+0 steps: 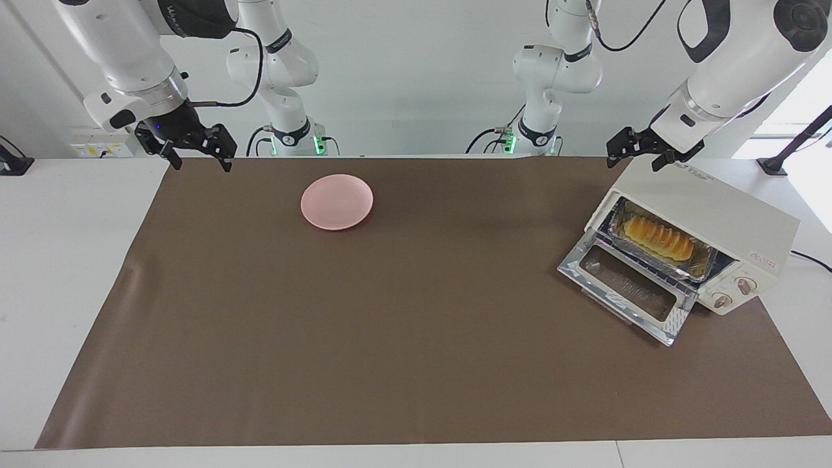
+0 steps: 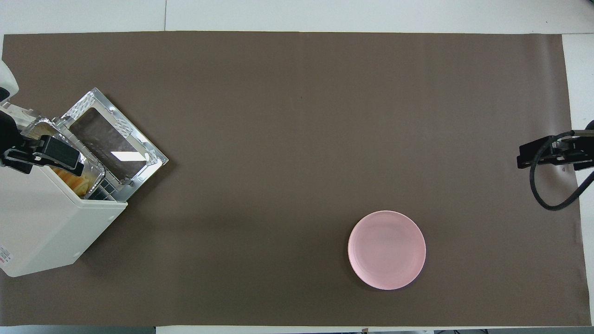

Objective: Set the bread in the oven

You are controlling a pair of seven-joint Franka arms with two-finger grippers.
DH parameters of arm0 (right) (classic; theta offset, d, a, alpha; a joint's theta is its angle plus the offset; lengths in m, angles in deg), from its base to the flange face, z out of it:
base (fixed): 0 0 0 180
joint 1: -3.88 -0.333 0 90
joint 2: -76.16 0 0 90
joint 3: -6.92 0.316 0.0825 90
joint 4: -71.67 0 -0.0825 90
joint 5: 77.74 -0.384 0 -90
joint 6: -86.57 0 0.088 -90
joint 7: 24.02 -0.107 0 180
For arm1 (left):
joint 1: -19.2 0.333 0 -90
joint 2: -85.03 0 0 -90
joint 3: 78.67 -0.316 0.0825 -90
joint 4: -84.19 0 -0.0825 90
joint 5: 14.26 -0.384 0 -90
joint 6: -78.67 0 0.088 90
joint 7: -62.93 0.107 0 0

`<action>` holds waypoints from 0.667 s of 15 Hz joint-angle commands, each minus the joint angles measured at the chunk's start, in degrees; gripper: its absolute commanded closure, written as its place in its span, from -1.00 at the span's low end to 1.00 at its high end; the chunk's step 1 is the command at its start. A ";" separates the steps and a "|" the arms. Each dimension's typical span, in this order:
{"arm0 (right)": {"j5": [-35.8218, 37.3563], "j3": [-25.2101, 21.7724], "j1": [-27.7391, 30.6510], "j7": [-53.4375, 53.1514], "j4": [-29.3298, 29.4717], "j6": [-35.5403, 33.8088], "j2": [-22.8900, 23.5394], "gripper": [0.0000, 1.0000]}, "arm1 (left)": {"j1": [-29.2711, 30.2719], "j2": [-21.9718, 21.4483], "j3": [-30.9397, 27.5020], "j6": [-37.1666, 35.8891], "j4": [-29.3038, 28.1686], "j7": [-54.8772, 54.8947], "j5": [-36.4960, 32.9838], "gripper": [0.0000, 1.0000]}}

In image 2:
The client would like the sliced golden bread loaf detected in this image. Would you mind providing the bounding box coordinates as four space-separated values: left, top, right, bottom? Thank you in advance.
51 167 91 195

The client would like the pink round plate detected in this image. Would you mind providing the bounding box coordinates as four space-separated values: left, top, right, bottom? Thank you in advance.
348 210 426 291

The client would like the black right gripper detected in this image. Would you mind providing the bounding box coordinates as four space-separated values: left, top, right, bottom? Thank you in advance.
517 135 594 171

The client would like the cream toaster oven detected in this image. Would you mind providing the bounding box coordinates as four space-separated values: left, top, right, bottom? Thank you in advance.
0 102 128 278

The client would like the brown table mat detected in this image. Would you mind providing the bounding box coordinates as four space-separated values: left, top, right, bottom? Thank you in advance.
0 31 592 328

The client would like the metal wire oven rack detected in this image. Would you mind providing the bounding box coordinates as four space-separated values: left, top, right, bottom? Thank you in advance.
88 179 122 201

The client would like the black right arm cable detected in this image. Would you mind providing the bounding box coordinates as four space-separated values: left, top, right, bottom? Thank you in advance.
530 130 594 212

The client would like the glass chrome oven door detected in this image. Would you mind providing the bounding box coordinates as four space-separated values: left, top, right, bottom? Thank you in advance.
60 87 169 201

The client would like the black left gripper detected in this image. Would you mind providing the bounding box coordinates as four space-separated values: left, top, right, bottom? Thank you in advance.
0 114 85 177

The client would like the aluminium foil tray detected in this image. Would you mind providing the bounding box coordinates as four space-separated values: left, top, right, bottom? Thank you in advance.
21 117 106 200

